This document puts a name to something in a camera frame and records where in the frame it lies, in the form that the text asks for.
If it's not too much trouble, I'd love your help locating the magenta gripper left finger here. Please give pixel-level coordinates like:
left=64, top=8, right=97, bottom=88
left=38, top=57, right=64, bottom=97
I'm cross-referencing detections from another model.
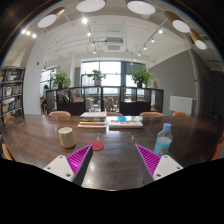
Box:
left=44, top=145, right=93, bottom=186

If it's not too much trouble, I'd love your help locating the right potted plant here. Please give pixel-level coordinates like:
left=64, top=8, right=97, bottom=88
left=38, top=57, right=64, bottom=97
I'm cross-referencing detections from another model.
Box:
left=130, top=67, right=151, bottom=88

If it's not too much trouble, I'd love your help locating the seated person in background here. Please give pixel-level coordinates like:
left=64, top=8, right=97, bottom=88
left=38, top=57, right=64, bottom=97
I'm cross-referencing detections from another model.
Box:
left=41, top=85, right=49, bottom=114

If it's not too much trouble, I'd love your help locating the dark open shelf divider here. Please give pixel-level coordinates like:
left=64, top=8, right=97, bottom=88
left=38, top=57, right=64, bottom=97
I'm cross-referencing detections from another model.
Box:
left=46, top=86, right=164, bottom=116

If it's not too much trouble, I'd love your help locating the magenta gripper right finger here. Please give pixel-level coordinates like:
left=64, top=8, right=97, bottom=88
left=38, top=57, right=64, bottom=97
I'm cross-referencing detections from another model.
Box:
left=136, top=145, right=182, bottom=185

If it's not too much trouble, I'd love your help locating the clear water bottle blue cap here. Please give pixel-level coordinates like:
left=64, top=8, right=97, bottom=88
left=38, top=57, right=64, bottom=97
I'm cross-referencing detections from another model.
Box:
left=154, top=123, right=173, bottom=156

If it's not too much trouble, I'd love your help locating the left potted plant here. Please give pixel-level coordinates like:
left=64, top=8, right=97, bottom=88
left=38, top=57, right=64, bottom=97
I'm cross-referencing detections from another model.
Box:
left=51, top=69, right=71, bottom=89

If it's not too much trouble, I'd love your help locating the orange chair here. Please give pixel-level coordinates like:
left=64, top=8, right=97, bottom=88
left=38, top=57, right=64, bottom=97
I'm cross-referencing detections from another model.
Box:
left=107, top=112, right=124, bottom=116
left=139, top=112, right=163, bottom=117
left=210, top=132, right=224, bottom=161
left=173, top=112, right=187, bottom=116
left=49, top=111, right=71, bottom=117
left=2, top=143, right=14, bottom=161

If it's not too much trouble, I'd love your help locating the orange chair near left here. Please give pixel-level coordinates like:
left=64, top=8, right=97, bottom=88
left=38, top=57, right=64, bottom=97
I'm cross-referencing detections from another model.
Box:
left=2, top=143, right=14, bottom=161

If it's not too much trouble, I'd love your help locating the flat book with blue item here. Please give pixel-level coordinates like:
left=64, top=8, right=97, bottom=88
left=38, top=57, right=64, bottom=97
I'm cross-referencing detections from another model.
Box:
left=109, top=116, right=143, bottom=129

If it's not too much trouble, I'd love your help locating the orange chair far right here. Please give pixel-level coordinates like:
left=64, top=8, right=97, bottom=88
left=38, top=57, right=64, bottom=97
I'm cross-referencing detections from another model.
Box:
left=139, top=112, right=163, bottom=117

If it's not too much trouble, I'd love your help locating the orange chair far left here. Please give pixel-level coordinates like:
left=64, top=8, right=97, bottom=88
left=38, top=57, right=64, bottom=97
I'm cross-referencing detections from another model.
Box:
left=49, top=111, right=71, bottom=117

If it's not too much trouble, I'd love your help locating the bookshelf with books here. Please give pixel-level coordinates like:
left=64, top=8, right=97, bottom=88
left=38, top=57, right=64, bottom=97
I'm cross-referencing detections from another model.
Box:
left=0, top=66, right=25, bottom=124

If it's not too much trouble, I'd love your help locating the orange chair far middle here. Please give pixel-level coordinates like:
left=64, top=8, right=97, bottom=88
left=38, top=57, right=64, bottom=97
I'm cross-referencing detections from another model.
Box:
left=107, top=112, right=124, bottom=116

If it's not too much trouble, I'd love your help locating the orange chair rightmost far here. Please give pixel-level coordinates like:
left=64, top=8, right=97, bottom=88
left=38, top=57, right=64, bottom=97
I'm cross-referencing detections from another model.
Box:
left=173, top=112, right=187, bottom=116

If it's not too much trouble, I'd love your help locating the ceiling air conditioner unit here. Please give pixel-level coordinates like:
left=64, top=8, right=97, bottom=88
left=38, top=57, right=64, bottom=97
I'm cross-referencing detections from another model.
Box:
left=104, top=37, right=124, bottom=52

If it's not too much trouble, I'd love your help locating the potted plant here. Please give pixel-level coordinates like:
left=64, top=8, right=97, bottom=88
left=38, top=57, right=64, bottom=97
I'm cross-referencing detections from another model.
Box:
left=51, top=69, right=71, bottom=89
left=88, top=69, right=106, bottom=86
left=130, top=67, right=151, bottom=88

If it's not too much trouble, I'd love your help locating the beige ceramic cup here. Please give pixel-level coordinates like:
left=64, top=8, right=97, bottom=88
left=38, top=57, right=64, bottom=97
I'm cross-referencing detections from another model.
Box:
left=58, top=127, right=75, bottom=148

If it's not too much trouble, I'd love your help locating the orange chair near right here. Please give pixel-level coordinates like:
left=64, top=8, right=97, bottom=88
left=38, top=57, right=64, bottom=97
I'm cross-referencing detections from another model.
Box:
left=210, top=132, right=224, bottom=161

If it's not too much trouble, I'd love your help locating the white board panel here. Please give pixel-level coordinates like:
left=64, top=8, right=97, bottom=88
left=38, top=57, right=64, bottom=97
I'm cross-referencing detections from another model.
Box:
left=169, top=96, right=193, bottom=115

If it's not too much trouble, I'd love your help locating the middle potted plant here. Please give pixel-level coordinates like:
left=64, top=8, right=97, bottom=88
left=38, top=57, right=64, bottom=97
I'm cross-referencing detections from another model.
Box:
left=88, top=69, right=106, bottom=86

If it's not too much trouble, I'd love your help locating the red round coaster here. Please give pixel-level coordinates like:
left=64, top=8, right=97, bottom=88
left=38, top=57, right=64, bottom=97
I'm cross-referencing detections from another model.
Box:
left=90, top=141, right=104, bottom=151

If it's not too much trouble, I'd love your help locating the stack of books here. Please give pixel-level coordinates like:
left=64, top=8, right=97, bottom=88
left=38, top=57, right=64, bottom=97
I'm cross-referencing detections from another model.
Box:
left=79, top=112, right=107, bottom=128

